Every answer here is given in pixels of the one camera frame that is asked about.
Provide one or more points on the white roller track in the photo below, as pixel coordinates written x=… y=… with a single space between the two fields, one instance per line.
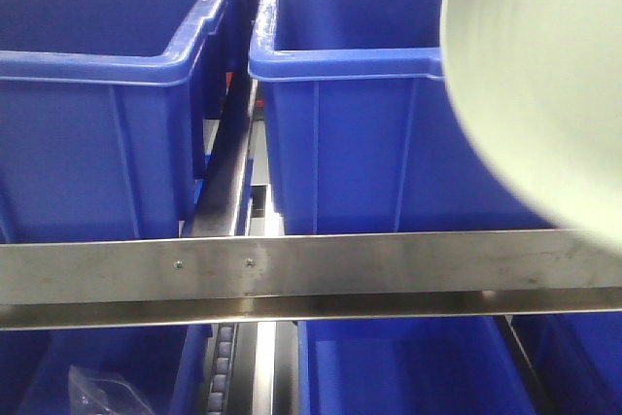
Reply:
x=221 y=370

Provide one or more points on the blue bin upper left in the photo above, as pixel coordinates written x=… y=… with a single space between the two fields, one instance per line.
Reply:
x=101 y=180

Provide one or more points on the blue bin lower left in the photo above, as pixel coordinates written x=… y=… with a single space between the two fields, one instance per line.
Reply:
x=164 y=364

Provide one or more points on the green round plate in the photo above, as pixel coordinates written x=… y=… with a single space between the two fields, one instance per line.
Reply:
x=536 y=86

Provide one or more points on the blue bin upper middle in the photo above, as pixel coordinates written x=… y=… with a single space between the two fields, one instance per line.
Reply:
x=361 y=136

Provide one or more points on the clear plastic bag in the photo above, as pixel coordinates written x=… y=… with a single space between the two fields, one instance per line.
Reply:
x=100 y=392

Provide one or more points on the blue bin lower right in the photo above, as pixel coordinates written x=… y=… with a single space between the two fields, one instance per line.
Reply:
x=577 y=358

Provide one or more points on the blue bin lower middle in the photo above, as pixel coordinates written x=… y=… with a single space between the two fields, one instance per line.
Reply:
x=408 y=366

